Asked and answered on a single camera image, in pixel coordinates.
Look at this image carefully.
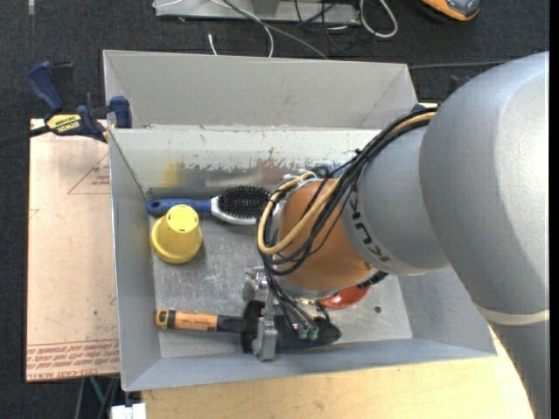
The blue and white hairbrush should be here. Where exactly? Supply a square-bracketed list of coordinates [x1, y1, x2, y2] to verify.
[145, 185, 273, 227]

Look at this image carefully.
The red-orange round thing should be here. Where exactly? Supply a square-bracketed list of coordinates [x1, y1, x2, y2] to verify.
[318, 285, 372, 311]

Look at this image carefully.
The yellow plastic cup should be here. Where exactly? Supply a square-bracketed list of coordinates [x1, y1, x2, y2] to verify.
[149, 203, 204, 265]

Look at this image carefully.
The grey metal bin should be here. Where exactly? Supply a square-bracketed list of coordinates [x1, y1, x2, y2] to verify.
[102, 49, 499, 393]

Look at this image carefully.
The brown cardboard board red print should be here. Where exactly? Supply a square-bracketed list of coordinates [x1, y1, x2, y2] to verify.
[25, 118, 121, 383]

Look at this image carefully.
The orange and black handled tool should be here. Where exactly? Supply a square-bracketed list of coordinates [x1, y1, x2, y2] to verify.
[154, 299, 343, 354]

